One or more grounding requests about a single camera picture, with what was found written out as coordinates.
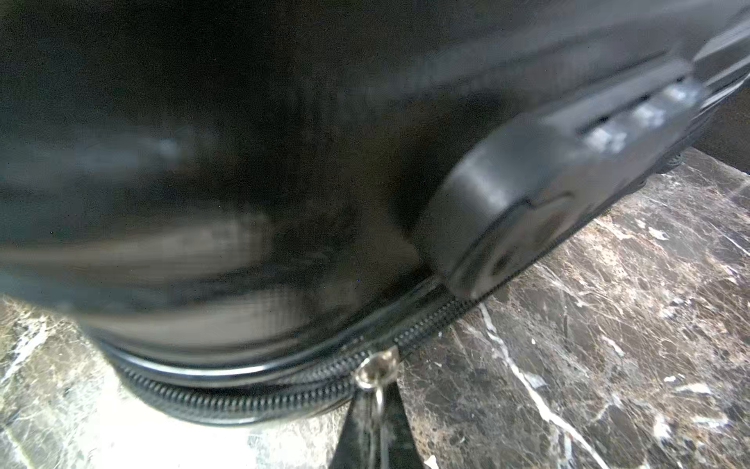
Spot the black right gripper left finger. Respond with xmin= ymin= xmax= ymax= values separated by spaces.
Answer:
xmin=328 ymin=391 xmax=375 ymax=469

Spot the silver zipper pull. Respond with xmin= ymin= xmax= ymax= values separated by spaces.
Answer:
xmin=353 ymin=346 xmax=400 ymax=422

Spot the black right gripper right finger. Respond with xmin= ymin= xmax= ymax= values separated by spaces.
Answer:
xmin=380 ymin=383 xmax=424 ymax=469

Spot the black hard-shell suitcase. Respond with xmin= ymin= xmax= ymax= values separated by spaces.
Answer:
xmin=1 ymin=1 xmax=749 ymax=425

